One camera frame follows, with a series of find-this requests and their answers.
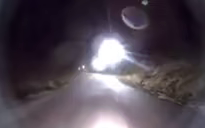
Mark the bright street lamp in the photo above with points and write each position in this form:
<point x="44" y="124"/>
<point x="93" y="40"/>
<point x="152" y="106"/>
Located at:
<point x="108" y="54"/>

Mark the grey asphalt path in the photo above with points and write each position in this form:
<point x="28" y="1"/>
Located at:
<point x="90" y="100"/>

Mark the dark grass verge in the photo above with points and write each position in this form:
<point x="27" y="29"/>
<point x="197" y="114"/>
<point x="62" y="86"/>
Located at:
<point x="45" y="86"/>

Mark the dry grass verge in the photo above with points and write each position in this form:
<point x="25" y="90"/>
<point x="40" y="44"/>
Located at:
<point x="170" y="83"/>

